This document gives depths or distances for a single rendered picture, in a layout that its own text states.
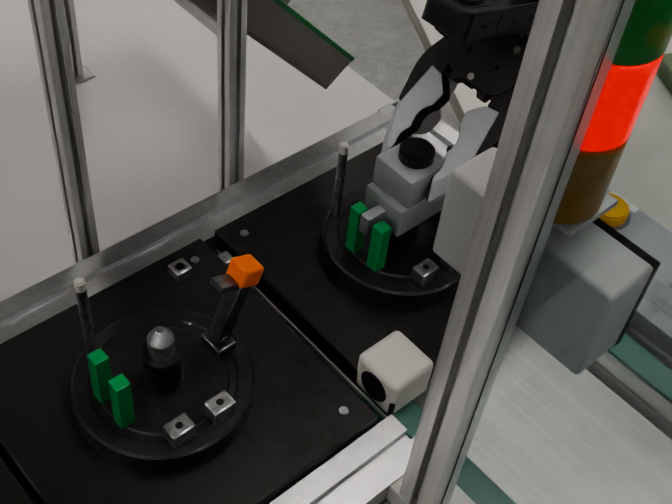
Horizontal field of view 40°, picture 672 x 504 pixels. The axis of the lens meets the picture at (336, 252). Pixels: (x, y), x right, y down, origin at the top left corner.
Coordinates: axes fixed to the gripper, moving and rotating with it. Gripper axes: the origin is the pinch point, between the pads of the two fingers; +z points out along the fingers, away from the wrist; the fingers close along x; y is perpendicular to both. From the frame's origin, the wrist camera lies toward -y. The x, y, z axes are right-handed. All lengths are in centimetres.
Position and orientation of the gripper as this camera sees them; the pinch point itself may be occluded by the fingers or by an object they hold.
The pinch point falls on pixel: (410, 169)
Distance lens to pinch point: 78.8
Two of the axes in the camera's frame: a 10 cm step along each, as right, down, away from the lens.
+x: -6.6, -5.9, 4.6
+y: 4.9, 1.2, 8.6
